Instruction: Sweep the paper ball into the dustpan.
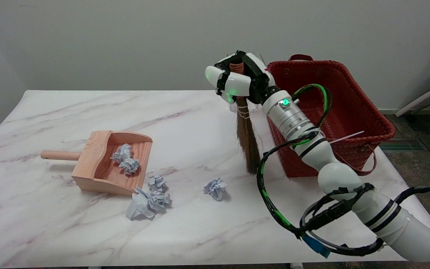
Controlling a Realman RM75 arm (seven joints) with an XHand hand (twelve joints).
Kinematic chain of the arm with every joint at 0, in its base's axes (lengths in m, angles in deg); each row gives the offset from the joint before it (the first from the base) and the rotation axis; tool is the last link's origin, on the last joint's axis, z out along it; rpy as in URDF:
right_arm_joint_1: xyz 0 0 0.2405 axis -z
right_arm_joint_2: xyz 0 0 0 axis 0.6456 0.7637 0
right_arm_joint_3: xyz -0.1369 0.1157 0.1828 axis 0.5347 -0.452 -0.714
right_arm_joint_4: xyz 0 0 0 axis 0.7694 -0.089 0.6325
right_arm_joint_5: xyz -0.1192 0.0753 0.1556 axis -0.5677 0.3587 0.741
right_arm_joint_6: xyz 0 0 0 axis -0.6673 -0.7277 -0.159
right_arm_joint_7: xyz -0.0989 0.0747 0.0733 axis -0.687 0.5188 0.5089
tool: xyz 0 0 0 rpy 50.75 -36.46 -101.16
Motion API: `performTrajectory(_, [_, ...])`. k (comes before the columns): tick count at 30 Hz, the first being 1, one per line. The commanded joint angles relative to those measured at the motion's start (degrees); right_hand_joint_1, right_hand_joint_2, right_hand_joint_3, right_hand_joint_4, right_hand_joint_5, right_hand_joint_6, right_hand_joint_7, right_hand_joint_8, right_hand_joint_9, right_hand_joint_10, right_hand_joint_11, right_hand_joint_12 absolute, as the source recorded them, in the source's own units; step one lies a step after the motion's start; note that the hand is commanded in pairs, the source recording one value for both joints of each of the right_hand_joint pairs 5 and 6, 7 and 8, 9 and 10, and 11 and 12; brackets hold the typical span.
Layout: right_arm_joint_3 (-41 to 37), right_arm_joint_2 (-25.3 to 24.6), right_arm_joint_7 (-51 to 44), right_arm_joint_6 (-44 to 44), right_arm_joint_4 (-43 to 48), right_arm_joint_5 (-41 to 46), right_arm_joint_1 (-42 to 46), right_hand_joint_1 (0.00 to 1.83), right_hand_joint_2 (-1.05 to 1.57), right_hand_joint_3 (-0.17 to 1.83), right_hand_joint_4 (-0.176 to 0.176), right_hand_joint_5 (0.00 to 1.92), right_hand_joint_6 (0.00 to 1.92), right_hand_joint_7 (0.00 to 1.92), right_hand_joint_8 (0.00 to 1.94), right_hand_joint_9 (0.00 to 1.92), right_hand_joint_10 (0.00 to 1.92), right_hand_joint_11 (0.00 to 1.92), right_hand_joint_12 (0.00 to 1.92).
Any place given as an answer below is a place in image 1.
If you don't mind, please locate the red woven basket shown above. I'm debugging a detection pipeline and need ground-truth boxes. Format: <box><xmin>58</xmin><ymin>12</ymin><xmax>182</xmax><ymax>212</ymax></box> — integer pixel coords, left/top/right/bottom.
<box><xmin>267</xmin><ymin>55</ymin><xmax>395</xmax><ymax>178</ymax></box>

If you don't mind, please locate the brown straw hand broom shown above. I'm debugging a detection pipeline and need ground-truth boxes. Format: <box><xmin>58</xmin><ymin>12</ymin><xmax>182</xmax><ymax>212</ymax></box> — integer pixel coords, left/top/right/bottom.
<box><xmin>229</xmin><ymin>56</ymin><xmax>262</xmax><ymax>175</ymax></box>

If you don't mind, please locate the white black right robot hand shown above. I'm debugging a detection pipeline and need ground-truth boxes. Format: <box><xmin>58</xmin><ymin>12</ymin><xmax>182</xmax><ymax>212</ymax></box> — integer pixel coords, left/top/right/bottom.
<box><xmin>205</xmin><ymin>50</ymin><xmax>281</xmax><ymax>105</ymax></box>

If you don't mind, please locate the black cable with blue plug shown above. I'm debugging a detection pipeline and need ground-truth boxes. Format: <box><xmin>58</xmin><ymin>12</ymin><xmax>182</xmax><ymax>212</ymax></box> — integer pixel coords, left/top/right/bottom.
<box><xmin>299</xmin><ymin>183</ymin><xmax>430</xmax><ymax>258</ymax></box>

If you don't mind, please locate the white cable tie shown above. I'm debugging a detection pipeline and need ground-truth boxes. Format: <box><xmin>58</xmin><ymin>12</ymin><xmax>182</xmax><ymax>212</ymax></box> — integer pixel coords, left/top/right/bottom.
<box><xmin>329</xmin><ymin>131</ymin><xmax>365</xmax><ymax>145</ymax></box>

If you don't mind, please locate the floor vent grille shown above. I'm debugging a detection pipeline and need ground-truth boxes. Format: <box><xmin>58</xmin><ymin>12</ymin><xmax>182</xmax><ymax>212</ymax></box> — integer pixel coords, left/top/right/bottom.
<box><xmin>378</xmin><ymin>139</ymin><xmax>430</xmax><ymax>151</ymax></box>

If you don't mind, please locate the wooden dustpan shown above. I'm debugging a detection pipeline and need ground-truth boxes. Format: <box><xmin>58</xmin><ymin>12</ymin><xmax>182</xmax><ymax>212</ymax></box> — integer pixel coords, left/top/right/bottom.
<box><xmin>40</xmin><ymin>130</ymin><xmax>153</xmax><ymax>198</ymax></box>

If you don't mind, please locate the thick white tube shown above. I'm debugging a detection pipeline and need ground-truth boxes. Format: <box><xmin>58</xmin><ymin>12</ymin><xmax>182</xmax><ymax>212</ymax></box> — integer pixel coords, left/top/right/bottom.
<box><xmin>395</xmin><ymin>78</ymin><xmax>430</xmax><ymax>117</ymax></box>

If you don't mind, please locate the large paper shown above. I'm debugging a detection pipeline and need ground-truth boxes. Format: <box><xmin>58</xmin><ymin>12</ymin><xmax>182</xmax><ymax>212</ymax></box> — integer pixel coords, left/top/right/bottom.
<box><xmin>125</xmin><ymin>187</ymin><xmax>156</xmax><ymax>221</ymax></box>

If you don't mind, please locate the white paper ball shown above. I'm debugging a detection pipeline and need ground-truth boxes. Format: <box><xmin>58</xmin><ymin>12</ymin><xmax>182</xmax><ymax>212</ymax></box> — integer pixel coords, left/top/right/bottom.
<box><xmin>149</xmin><ymin>191</ymin><xmax>172</xmax><ymax>211</ymax></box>
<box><xmin>119</xmin><ymin>158</ymin><xmax>141</xmax><ymax>175</ymax></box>
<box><xmin>203</xmin><ymin>177</ymin><xmax>228</xmax><ymax>201</ymax></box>
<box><xmin>148</xmin><ymin>176</ymin><xmax>168</xmax><ymax>193</ymax></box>
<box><xmin>111</xmin><ymin>144</ymin><xmax>133</xmax><ymax>163</ymax></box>

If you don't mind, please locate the black green robot cable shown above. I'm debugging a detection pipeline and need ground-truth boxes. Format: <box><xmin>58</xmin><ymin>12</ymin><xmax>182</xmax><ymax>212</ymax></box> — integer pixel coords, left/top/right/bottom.
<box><xmin>256</xmin><ymin>84</ymin><xmax>333</xmax><ymax>234</ymax></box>

